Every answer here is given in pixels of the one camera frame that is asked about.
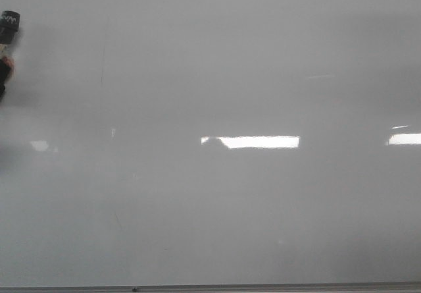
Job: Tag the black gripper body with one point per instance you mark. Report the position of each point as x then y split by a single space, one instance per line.
10 22

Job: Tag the white whiteboard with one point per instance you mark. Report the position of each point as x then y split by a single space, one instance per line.
165 142

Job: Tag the aluminium whiteboard frame rail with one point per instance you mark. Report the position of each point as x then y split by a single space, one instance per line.
313 287

